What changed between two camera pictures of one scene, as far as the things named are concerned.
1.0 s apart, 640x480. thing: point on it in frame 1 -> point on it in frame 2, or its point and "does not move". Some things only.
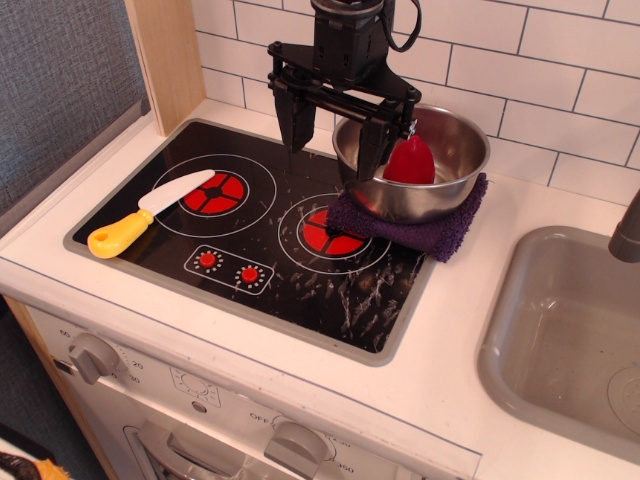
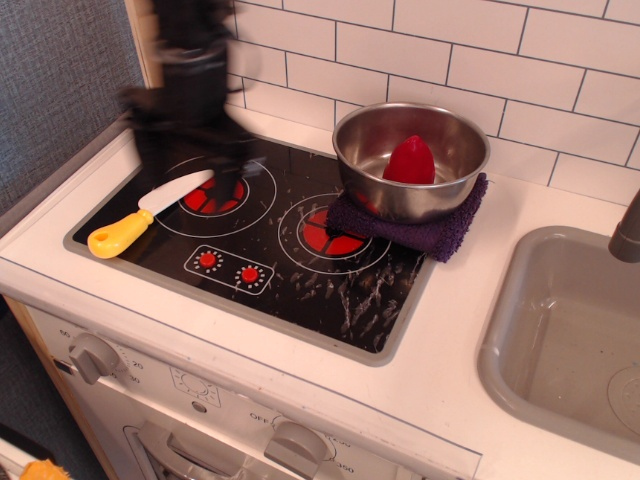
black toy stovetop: [255, 240] does not move
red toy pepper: [411, 161] does not move
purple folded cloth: [436, 237] does not move
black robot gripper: [348, 66] -> [185, 121]
